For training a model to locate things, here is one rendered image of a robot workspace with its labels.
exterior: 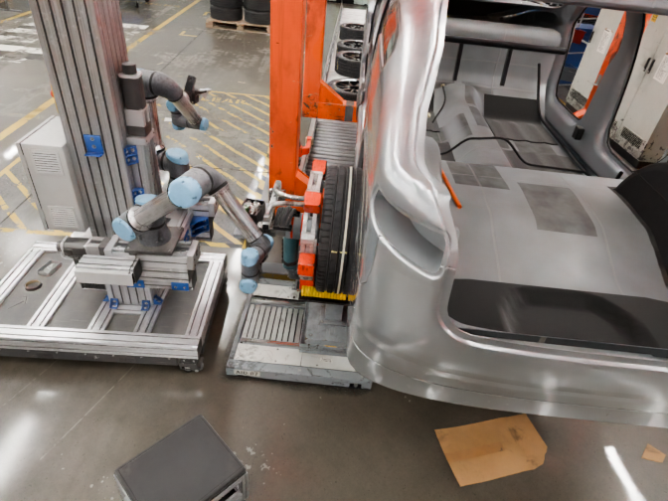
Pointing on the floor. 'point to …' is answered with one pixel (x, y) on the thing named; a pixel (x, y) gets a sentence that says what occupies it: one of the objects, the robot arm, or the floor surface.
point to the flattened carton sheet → (492, 448)
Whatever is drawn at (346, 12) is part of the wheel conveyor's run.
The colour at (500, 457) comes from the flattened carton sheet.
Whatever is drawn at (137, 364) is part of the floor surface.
